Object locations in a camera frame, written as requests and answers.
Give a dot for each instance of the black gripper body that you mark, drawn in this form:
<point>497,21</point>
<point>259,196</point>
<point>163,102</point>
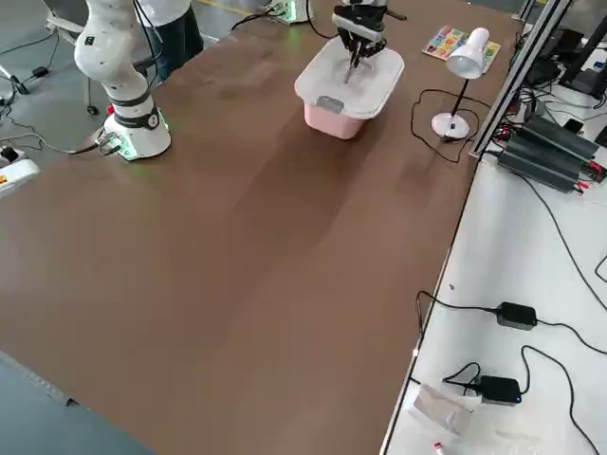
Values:
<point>365,14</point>

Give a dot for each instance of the white bin lid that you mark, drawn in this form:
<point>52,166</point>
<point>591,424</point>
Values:
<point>374,95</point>

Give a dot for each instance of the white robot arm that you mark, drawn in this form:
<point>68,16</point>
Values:
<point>104,52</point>
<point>296,9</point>

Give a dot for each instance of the pink plastic bin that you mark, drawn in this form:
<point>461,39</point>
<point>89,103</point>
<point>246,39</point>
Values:
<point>332,125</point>

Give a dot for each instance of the colourful alphabet puzzle board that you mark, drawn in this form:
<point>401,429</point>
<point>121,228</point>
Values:
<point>438,42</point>

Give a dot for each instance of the white desk lamp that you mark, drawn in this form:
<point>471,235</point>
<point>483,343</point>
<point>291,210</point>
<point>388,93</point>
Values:
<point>467,57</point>

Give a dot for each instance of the person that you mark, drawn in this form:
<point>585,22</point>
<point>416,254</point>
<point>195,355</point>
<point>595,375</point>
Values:
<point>180,42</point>

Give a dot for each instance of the dark grey power supply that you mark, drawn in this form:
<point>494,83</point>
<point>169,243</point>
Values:
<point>545,166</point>
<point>564,135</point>

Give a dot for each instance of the white office chair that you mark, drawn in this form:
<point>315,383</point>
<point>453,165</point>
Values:
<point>88,95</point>

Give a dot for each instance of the black power adapter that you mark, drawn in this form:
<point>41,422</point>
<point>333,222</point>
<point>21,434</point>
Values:
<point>517,315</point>
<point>498,388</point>

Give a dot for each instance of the white control box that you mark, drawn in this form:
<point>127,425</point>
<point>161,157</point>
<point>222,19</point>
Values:
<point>19,177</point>

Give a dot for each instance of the white power strip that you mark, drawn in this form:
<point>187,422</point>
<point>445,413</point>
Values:
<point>10,154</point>

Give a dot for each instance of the clear plastic bag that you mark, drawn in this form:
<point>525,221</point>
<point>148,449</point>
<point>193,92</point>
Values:
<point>443,407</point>

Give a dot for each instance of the aluminium frame post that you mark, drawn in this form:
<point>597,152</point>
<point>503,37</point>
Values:
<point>509,90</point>

